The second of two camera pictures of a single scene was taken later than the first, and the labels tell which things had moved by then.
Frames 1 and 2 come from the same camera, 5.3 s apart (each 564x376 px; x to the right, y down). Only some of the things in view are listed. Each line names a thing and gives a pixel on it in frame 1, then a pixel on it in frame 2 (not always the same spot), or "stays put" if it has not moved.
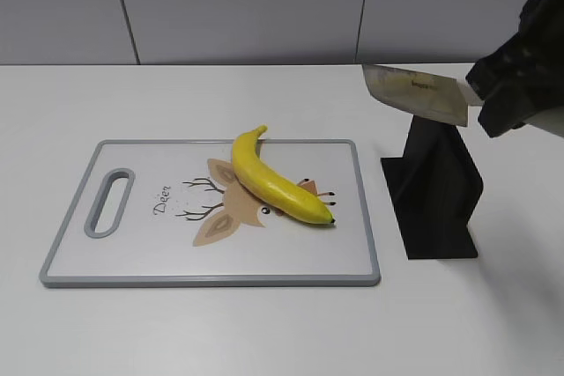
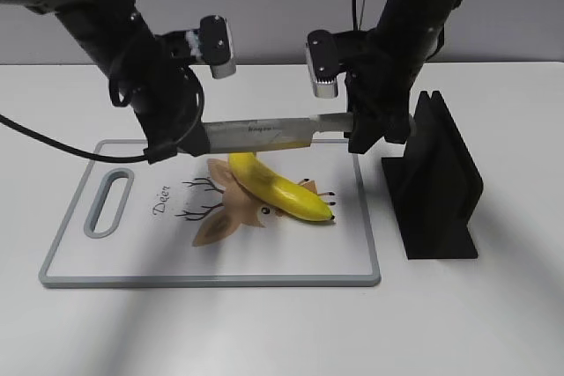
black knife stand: [434, 189] stays put
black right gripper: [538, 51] → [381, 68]
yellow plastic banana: [272, 186] stays put
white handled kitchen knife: [442, 99] → [238, 135]
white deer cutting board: [174, 213] stays put
